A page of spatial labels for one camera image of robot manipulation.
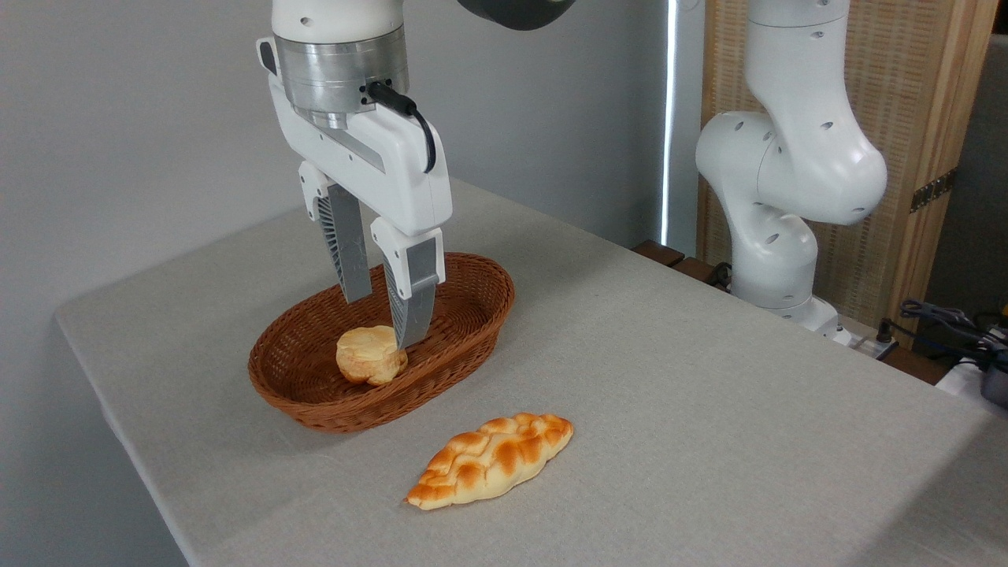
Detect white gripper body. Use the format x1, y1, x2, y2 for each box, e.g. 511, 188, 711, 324
257, 37, 454, 238

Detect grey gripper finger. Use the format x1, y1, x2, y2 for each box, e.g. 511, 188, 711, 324
370, 218, 447, 350
298, 161, 373, 305

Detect braided golden bread loaf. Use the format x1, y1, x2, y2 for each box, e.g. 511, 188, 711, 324
406, 413, 575, 511

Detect round pale bread roll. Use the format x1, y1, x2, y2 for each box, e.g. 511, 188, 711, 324
335, 325, 409, 387

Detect brown wicker oval basket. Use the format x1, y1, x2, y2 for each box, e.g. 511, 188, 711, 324
248, 252, 516, 434

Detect grey tablecloth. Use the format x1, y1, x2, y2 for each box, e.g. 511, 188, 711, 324
54, 177, 1008, 567

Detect wooden rattan folding screen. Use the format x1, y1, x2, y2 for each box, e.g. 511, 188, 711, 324
697, 0, 999, 347

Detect dark metal screen hinge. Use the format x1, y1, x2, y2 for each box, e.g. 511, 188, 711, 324
910, 168, 958, 214

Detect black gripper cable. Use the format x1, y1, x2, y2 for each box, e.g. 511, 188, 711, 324
366, 80, 437, 174

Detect black cable bundle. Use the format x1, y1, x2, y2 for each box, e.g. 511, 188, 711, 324
899, 298, 1008, 372

